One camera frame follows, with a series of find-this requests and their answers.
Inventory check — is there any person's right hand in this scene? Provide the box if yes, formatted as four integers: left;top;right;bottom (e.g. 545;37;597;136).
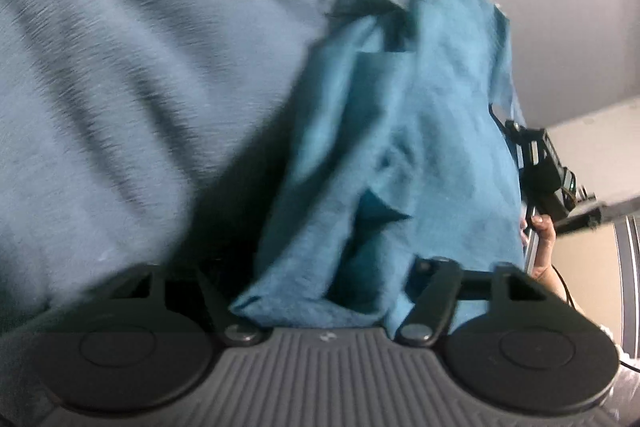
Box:
520;214;557;282

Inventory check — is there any light blue bed sheet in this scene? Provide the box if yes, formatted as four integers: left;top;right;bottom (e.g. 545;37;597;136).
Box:
0;0;431;343

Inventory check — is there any teal garment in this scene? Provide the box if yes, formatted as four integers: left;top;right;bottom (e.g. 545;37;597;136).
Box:
229;0;527;334

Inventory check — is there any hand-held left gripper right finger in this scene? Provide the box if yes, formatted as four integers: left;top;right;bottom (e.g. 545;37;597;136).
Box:
392;257;576;349

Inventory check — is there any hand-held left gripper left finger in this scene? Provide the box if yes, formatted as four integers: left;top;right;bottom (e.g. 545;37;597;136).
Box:
95;259;267;348

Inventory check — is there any black cable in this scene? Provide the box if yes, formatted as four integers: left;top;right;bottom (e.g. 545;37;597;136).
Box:
550;264;640;375

